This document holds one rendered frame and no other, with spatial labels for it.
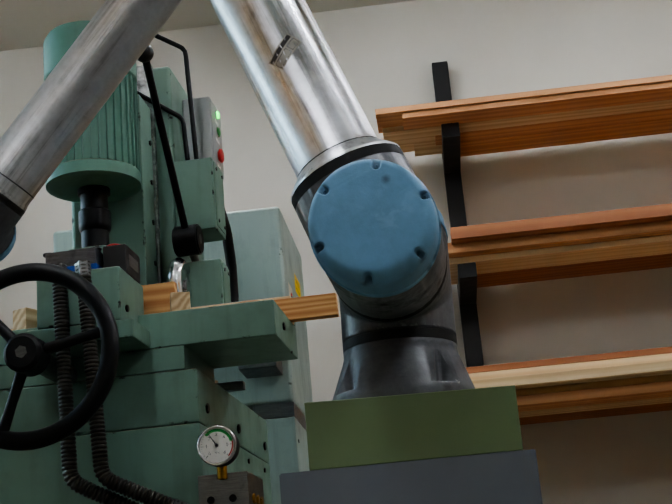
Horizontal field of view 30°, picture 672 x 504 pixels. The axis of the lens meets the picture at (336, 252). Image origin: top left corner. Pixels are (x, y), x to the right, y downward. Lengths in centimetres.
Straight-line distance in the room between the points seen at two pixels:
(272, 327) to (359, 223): 65
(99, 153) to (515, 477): 114
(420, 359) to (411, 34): 343
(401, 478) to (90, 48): 75
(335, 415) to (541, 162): 330
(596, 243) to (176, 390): 236
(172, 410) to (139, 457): 9
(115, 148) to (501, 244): 202
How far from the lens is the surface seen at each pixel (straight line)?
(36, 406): 214
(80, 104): 179
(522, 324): 454
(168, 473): 205
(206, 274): 244
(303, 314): 221
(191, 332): 208
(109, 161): 232
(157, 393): 208
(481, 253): 415
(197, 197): 251
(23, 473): 213
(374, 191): 143
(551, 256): 421
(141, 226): 243
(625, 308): 459
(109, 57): 180
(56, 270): 197
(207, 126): 267
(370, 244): 142
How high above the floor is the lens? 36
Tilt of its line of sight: 17 degrees up
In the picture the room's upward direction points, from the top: 5 degrees counter-clockwise
